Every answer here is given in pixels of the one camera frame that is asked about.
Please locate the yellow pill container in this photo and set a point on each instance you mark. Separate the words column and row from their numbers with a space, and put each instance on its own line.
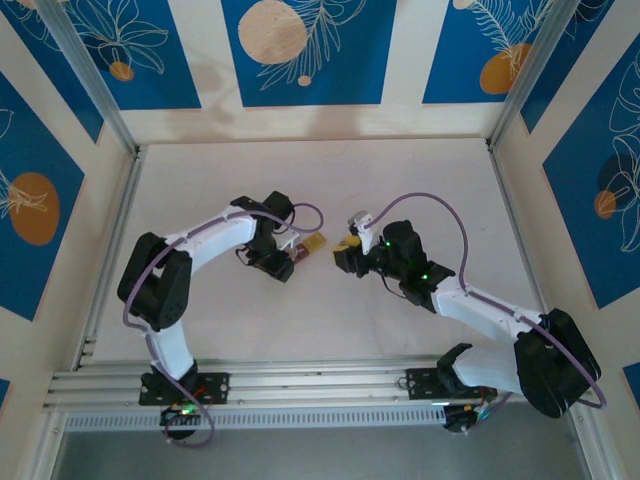
column 315, row 243

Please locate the red pill container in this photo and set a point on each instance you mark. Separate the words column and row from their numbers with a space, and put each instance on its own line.
column 302, row 255

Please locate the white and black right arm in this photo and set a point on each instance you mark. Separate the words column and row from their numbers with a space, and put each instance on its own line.
column 480, row 310

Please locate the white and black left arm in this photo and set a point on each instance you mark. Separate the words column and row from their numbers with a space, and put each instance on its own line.
column 220, row 240

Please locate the aluminium base beam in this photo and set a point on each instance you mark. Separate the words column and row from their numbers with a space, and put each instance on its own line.
column 310, row 385

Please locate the controller board with green light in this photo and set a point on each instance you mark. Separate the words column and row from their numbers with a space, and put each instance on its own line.
column 462, row 417
column 182, row 414

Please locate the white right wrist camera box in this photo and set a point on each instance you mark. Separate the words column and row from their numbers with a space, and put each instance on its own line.
column 362, row 227

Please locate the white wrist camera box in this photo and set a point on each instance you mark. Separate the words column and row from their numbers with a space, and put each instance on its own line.
column 362, row 227
column 289, row 242

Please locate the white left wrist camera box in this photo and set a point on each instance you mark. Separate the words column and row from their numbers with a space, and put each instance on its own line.
column 289, row 242

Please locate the aluminium table side rail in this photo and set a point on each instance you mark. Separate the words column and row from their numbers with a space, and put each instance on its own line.
column 512, row 200
column 128, row 190

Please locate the blue floral wall panel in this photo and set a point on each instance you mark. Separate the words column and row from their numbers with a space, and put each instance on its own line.
column 150, row 85
column 55, row 75
column 30, row 280
column 450, row 50
column 360, row 75
column 590, row 250
column 575, row 60

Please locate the aluminium frame post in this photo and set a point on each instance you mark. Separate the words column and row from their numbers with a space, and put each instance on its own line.
column 524, row 75
column 94, row 75

